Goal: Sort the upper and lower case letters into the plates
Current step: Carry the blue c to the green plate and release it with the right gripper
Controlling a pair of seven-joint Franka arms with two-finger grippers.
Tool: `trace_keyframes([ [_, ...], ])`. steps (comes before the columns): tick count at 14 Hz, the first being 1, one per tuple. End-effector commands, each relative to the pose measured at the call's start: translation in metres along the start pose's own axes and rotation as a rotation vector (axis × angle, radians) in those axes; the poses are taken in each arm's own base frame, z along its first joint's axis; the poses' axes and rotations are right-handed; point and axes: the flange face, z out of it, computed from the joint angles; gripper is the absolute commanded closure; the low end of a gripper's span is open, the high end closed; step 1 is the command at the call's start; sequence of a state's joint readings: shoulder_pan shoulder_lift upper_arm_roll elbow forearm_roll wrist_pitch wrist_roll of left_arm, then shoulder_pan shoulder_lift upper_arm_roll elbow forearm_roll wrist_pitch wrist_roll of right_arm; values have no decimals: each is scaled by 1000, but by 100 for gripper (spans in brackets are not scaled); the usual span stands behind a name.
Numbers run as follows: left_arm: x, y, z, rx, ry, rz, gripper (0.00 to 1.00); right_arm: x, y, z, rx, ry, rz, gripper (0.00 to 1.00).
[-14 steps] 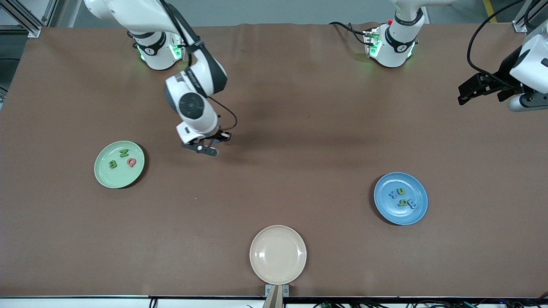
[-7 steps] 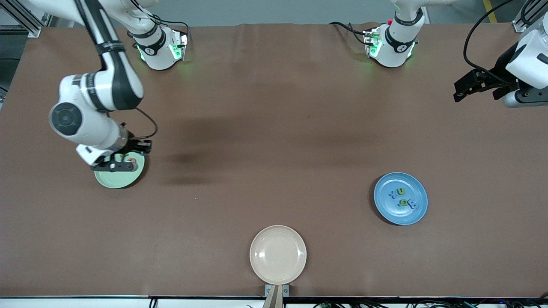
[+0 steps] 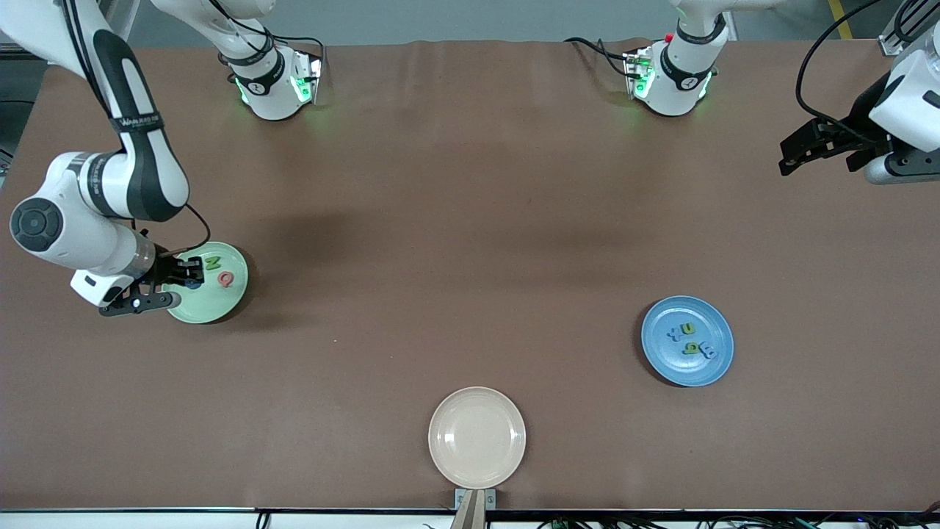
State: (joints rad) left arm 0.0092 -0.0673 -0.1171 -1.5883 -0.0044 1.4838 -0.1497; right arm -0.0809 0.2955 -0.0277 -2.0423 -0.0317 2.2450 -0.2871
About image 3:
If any beige plate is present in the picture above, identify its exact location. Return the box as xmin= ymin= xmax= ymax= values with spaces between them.
xmin=427 ymin=386 xmax=527 ymax=490

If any blue plate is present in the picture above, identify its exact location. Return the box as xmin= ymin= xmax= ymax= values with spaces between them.
xmin=640 ymin=295 xmax=735 ymax=388

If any black left arm base cable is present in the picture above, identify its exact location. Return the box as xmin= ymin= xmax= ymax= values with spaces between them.
xmin=564 ymin=37 xmax=634 ymax=78

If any table edge rail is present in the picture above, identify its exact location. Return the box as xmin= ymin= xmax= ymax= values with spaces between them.
xmin=0 ymin=507 xmax=940 ymax=529

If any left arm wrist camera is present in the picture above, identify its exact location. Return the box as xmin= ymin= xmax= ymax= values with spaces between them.
xmin=861 ymin=149 xmax=940 ymax=186

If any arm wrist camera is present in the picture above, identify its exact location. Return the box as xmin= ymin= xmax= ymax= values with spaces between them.
xmin=99 ymin=291 xmax=181 ymax=317
xmin=861 ymin=149 xmax=940 ymax=186

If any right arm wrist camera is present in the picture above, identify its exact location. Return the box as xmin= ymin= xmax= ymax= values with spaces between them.
xmin=99 ymin=291 xmax=181 ymax=317

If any silver camera mount bracket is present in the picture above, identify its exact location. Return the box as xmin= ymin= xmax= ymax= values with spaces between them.
xmin=454 ymin=488 xmax=497 ymax=529

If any black arm base cable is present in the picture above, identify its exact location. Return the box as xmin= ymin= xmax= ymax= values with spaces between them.
xmin=564 ymin=37 xmax=634 ymax=78
xmin=275 ymin=35 xmax=325 ymax=61

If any aluminium frame post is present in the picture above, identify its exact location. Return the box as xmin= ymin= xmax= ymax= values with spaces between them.
xmin=878 ymin=0 xmax=922 ymax=57

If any brown table cover sheet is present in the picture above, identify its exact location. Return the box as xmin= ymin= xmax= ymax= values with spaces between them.
xmin=0 ymin=38 xmax=940 ymax=511

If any black right arm base cable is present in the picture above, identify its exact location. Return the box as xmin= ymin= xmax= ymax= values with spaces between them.
xmin=275 ymin=35 xmax=325 ymax=61

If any light green plate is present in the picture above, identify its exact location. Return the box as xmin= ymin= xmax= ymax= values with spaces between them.
xmin=163 ymin=241 xmax=250 ymax=325

